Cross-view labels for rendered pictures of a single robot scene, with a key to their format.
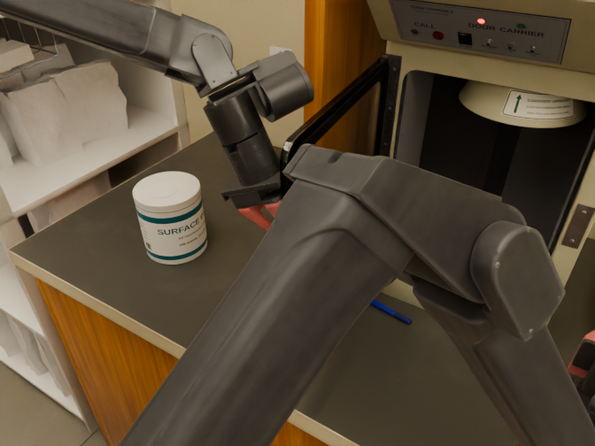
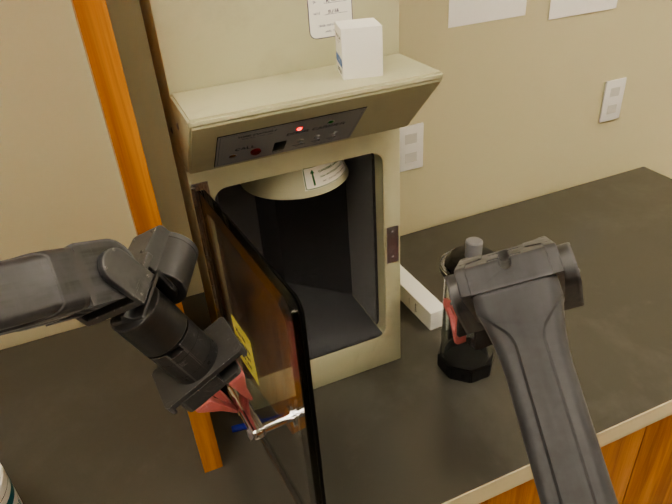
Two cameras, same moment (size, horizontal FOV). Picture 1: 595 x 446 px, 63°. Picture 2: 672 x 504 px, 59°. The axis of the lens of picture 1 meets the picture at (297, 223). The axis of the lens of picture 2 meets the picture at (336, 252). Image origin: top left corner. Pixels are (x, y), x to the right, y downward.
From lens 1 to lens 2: 0.37 m
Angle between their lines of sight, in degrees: 43
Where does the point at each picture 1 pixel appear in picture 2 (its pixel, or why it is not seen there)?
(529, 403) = not seen: hidden behind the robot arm
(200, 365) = (568, 432)
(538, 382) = not seen: hidden behind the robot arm
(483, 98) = (283, 185)
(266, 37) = not seen: outside the picture
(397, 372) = (348, 452)
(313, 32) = (141, 197)
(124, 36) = (32, 304)
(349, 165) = (528, 261)
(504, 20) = (318, 122)
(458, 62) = (261, 165)
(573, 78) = (351, 142)
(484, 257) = (569, 271)
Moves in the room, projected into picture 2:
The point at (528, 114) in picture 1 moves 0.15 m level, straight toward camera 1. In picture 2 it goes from (324, 182) to (376, 222)
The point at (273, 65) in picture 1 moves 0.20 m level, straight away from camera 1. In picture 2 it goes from (156, 247) to (39, 207)
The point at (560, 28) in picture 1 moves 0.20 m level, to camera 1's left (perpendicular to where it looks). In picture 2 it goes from (357, 114) to (252, 174)
